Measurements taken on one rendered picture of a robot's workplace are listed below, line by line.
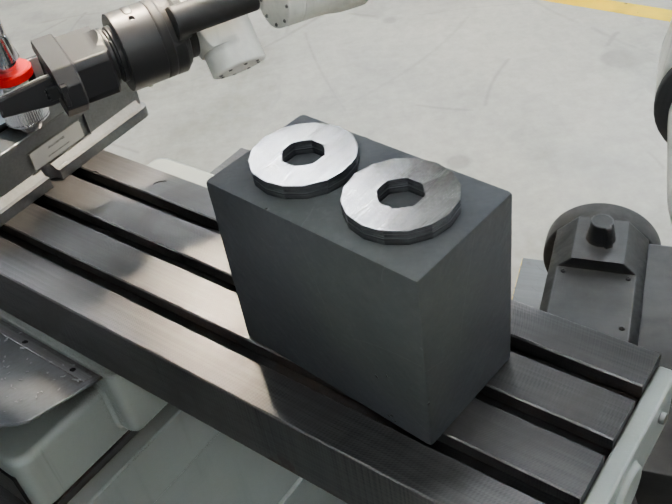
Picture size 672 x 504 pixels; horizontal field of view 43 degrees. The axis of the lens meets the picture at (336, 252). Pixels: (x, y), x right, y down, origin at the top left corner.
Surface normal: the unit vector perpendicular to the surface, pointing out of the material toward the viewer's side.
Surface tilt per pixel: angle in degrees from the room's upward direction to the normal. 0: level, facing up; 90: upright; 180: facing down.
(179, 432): 90
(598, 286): 0
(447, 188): 0
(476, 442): 0
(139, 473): 90
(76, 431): 90
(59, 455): 90
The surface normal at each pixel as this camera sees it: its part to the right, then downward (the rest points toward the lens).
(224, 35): 0.32, -0.02
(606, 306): -0.13, -0.75
